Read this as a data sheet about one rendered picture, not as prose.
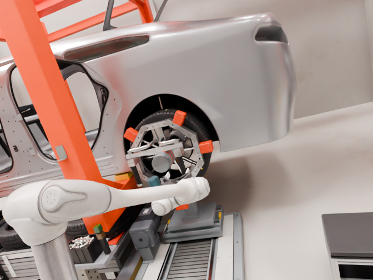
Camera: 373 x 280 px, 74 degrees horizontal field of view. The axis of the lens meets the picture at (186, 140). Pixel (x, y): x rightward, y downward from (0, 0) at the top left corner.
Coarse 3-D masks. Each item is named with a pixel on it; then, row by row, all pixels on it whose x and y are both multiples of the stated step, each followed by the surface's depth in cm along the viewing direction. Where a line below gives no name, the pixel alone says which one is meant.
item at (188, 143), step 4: (168, 128) 211; (172, 128) 208; (164, 132) 210; (168, 132) 210; (176, 136) 209; (180, 140) 210; (188, 140) 208; (184, 144) 210; (188, 144) 210; (192, 144) 211; (184, 152) 212; (188, 152) 212; (188, 156) 213
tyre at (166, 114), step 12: (168, 108) 202; (180, 108) 204; (144, 120) 192; (156, 120) 190; (192, 120) 186; (204, 132) 189; (132, 144) 200; (204, 156) 191; (144, 168) 205; (204, 168) 194
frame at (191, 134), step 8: (168, 120) 180; (144, 128) 185; (152, 128) 184; (176, 128) 180; (184, 128) 180; (192, 136) 179; (136, 144) 190; (200, 152) 182; (200, 160) 184; (200, 168) 186; (144, 176) 197; (192, 176) 190
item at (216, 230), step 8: (216, 208) 227; (216, 216) 221; (216, 224) 206; (168, 232) 217; (176, 232) 215; (184, 232) 208; (192, 232) 206; (200, 232) 204; (208, 232) 203; (216, 232) 201; (168, 240) 213; (176, 240) 211; (184, 240) 209
